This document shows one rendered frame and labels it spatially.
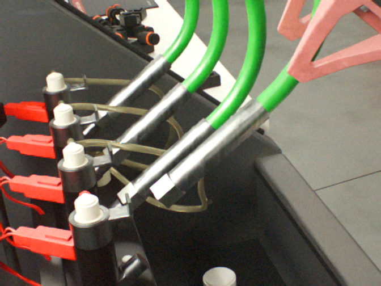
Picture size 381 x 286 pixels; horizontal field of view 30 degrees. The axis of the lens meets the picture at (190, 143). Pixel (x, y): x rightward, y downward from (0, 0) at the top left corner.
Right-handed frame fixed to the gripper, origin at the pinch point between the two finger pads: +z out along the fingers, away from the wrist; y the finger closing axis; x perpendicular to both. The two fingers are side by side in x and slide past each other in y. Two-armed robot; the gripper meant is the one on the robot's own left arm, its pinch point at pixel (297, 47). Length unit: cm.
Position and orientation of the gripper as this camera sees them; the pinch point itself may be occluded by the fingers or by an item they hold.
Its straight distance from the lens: 48.2
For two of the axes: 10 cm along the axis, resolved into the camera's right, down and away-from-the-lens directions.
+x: 7.8, 4.7, 4.2
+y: 0.2, 6.5, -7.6
